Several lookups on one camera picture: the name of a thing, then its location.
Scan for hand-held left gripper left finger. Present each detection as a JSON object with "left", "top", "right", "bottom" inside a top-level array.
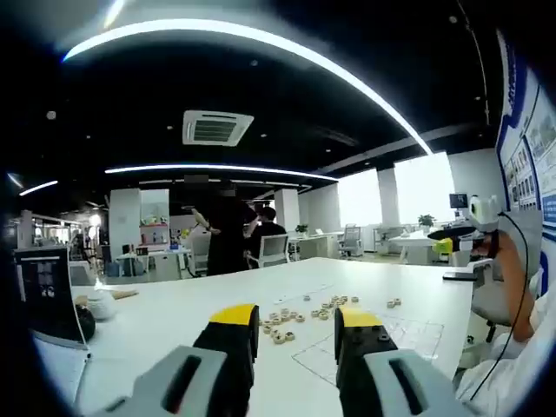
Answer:
[{"left": 102, "top": 303, "right": 261, "bottom": 417}]

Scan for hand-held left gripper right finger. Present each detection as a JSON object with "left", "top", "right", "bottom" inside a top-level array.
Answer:
[{"left": 333, "top": 304, "right": 474, "bottom": 417}]

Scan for thin chessboard sheet red lines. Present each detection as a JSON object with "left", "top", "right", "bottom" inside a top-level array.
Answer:
[{"left": 291, "top": 316, "right": 445, "bottom": 387}]

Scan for group of wooden chess pieces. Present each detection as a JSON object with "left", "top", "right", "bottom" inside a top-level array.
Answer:
[{"left": 259, "top": 294, "right": 403, "bottom": 346}]

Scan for person's right hand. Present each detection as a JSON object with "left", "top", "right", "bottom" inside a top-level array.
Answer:
[{"left": 472, "top": 234, "right": 503, "bottom": 261}]

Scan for white desk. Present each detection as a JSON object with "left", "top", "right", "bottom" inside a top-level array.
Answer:
[{"left": 388, "top": 229, "right": 453, "bottom": 265}]

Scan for grey office chair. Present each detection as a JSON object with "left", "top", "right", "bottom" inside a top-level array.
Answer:
[{"left": 442, "top": 258, "right": 522, "bottom": 344}]

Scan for light office chair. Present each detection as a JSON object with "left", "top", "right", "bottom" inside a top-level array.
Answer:
[{"left": 339, "top": 223, "right": 364, "bottom": 260}]

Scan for white round object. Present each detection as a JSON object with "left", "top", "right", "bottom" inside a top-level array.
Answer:
[{"left": 84, "top": 289, "right": 117, "bottom": 321}]

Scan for black round object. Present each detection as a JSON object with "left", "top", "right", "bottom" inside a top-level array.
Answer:
[{"left": 74, "top": 303, "right": 96, "bottom": 344}]

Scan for display shelf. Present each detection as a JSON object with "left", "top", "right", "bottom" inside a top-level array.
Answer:
[{"left": 138, "top": 216, "right": 170, "bottom": 253}]

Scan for white mesh chair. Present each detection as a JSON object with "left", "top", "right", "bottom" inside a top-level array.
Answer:
[{"left": 255, "top": 234, "right": 291, "bottom": 268}]

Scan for short ceiling light strip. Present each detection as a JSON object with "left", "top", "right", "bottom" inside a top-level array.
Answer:
[{"left": 19, "top": 179, "right": 59, "bottom": 197}]

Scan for ceiling air conditioner vent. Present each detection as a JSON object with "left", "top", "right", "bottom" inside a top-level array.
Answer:
[{"left": 182, "top": 109, "right": 255, "bottom": 148}]

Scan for long curved ceiling light strip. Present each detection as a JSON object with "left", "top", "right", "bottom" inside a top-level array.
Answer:
[{"left": 63, "top": 19, "right": 435, "bottom": 156}]

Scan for blue white wall poster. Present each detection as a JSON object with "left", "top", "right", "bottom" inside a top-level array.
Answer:
[{"left": 494, "top": 30, "right": 556, "bottom": 244}]

